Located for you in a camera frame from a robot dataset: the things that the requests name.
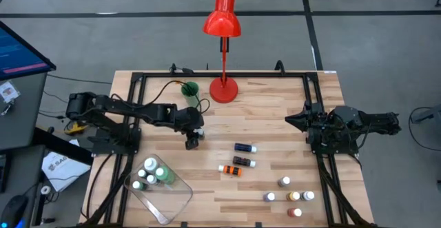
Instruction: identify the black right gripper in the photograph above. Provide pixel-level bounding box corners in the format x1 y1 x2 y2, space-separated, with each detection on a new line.
285 101 334 143

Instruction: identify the large green paint bottle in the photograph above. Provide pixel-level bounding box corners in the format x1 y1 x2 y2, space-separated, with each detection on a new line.
154 165 176 185

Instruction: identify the blue paint bottle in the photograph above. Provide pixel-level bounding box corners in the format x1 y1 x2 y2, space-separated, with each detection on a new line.
234 143 258 154

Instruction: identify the orange paint bottle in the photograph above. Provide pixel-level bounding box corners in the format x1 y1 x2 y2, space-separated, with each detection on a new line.
218 165 243 177

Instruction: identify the brown paint bottle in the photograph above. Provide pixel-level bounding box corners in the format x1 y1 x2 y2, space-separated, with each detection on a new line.
232 156 257 168

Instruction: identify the green plastic cup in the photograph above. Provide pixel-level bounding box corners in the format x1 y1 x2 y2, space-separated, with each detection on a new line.
181 81 201 107

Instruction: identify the clear plastic bin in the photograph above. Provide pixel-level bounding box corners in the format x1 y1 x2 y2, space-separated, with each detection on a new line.
123 154 193 226

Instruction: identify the red desk lamp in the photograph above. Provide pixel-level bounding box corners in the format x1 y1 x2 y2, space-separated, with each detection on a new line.
202 0 242 104

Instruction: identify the black desk support bar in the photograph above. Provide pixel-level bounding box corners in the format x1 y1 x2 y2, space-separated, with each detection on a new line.
32 127 94 167

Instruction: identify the white printed paper sheet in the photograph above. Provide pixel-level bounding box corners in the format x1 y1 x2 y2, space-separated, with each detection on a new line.
41 138 92 192

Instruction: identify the grey desk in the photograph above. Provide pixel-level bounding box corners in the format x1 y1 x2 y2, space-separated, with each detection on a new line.
0 72 48 152

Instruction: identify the computer monitor blue screen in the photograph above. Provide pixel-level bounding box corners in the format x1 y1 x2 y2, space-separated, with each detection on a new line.
0 20 57 82

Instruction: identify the ID badge card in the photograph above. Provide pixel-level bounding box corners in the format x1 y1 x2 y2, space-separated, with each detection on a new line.
0 81 21 104

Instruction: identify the black computer mouse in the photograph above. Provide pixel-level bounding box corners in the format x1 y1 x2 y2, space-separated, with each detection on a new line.
0 194 29 228

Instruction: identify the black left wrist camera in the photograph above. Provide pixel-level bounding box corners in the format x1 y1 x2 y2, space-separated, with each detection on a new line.
185 135 201 151

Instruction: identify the black aluminium table frame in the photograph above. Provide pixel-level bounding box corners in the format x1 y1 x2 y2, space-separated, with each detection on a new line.
79 70 378 228

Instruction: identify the black floor cable loop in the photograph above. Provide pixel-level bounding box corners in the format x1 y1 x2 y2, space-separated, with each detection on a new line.
408 106 441 152

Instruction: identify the yellow cable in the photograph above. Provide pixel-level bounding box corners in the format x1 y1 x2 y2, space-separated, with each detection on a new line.
64 121 89 135

